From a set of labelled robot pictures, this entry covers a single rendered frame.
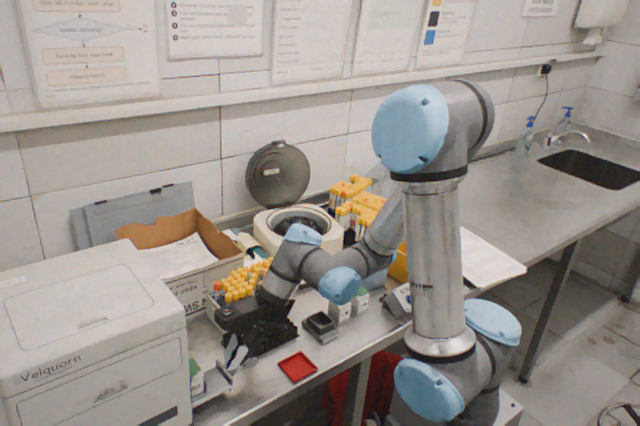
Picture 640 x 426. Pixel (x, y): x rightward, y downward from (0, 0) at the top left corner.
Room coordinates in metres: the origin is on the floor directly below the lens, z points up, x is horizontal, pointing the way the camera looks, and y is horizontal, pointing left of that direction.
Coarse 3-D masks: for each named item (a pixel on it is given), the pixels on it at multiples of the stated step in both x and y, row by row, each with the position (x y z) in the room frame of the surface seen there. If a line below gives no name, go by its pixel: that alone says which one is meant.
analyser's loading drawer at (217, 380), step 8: (216, 360) 0.79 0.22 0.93; (216, 368) 0.79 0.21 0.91; (224, 368) 0.77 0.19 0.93; (208, 376) 0.76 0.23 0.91; (216, 376) 0.76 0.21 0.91; (224, 376) 0.76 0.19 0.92; (208, 384) 0.74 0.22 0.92; (216, 384) 0.74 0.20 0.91; (224, 384) 0.74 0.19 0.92; (232, 384) 0.74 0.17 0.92; (208, 392) 0.72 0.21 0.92; (216, 392) 0.72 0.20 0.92; (192, 400) 0.69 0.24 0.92; (200, 400) 0.70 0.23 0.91
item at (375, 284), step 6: (384, 270) 1.18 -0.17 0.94; (372, 276) 1.16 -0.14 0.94; (378, 276) 1.17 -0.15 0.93; (384, 276) 1.18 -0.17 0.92; (366, 282) 1.15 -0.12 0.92; (372, 282) 1.16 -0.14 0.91; (378, 282) 1.17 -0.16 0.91; (384, 282) 1.18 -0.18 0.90; (366, 288) 1.15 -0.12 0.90; (372, 288) 1.16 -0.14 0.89; (378, 288) 1.17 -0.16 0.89; (384, 288) 1.18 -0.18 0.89; (372, 294) 1.14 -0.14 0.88
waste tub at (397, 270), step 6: (402, 246) 1.32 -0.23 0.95; (402, 252) 1.32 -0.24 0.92; (402, 258) 1.23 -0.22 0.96; (390, 264) 1.25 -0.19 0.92; (396, 264) 1.24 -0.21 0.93; (402, 264) 1.23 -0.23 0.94; (390, 270) 1.25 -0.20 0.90; (396, 270) 1.24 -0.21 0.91; (402, 270) 1.22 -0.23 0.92; (390, 276) 1.25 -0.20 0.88; (396, 276) 1.24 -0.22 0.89; (402, 276) 1.22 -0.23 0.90; (402, 282) 1.22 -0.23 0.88
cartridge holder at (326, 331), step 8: (320, 312) 1.01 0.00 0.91; (304, 320) 1.00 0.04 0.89; (312, 320) 0.98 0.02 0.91; (320, 320) 1.00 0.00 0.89; (328, 320) 0.99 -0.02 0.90; (312, 328) 0.97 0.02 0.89; (320, 328) 0.95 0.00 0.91; (328, 328) 0.97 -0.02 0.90; (320, 336) 0.95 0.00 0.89; (328, 336) 0.95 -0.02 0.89; (336, 336) 0.96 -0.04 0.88
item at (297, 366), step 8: (280, 360) 0.86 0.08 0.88; (288, 360) 0.87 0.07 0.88; (296, 360) 0.87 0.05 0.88; (304, 360) 0.87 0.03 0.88; (280, 368) 0.84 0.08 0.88; (288, 368) 0.84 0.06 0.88; (296, 368) 0.84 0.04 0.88; (304, 368) 0.85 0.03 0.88; (312, 368) 0.85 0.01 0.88; (296, 376) 0.82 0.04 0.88; (304, 376) 0.82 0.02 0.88
